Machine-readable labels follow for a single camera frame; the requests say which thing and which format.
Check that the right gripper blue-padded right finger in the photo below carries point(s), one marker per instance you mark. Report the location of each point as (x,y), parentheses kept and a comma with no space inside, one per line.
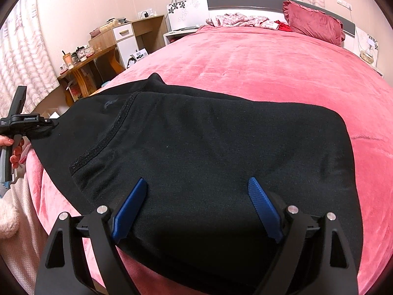
(314,255)

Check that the black pants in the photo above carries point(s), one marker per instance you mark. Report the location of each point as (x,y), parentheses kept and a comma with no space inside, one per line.
(174,165)

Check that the person's left hand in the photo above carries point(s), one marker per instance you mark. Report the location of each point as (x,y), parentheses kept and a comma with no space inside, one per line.
(17,150)

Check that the wooden desk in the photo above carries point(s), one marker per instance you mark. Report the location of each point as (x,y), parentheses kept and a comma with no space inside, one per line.
(85,75)

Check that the drink cup with straw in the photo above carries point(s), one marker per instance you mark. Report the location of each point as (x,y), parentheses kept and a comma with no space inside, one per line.
(67,58)

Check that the white drawer cabinet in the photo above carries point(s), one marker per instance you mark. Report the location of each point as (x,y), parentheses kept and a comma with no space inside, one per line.
(126,42)

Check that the white cardboard appliance box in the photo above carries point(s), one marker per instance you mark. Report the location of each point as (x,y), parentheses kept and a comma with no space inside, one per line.
(135,57)

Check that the pink velvet bed blanket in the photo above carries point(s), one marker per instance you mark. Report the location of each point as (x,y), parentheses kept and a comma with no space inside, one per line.
(264,65)

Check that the white bedside cabinet floral decal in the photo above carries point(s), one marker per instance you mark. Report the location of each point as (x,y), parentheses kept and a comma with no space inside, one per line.
(187,13)

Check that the far white bedside cabinet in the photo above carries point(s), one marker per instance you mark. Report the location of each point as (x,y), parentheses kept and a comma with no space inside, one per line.
(363,46)

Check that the dark red ruffled pillow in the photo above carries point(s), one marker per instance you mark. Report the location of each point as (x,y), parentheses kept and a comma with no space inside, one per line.
(313,23)

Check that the red garment on bed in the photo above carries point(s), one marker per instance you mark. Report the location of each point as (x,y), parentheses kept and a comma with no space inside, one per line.
(281,26)

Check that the floral pink crumpled cloth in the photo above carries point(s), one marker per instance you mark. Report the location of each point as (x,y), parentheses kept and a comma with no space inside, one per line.
(240,20)

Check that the grey bed headboard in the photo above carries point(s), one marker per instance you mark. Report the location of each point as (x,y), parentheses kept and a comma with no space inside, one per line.
(276,6)

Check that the wall socket plate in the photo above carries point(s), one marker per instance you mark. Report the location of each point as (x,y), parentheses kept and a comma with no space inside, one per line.
(345,4)

